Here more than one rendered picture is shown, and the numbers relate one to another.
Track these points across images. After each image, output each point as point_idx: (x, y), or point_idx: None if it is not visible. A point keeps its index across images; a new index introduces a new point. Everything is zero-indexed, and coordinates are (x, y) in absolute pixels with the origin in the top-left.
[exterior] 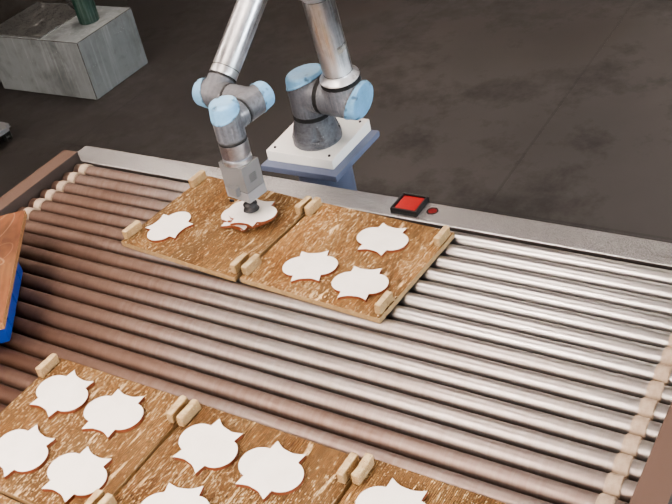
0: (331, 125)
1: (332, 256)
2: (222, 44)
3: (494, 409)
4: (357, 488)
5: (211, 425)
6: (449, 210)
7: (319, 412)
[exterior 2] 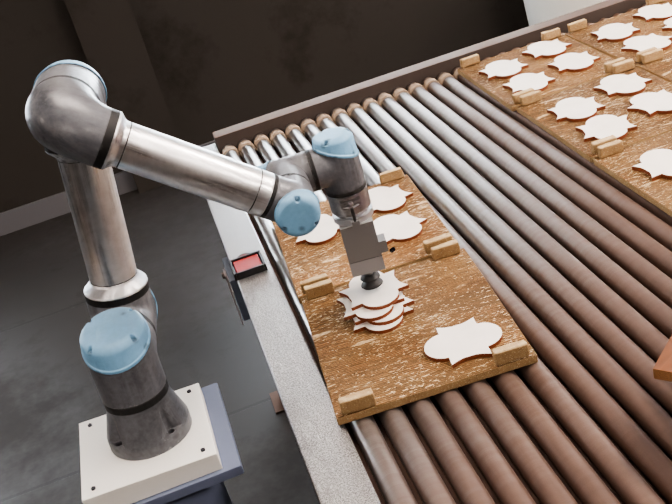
0: None
1: None
2: (233, 161)
3: (418, 121)
4: None
5: (593, 135)
6: (235, 251)
7: (512, 140)
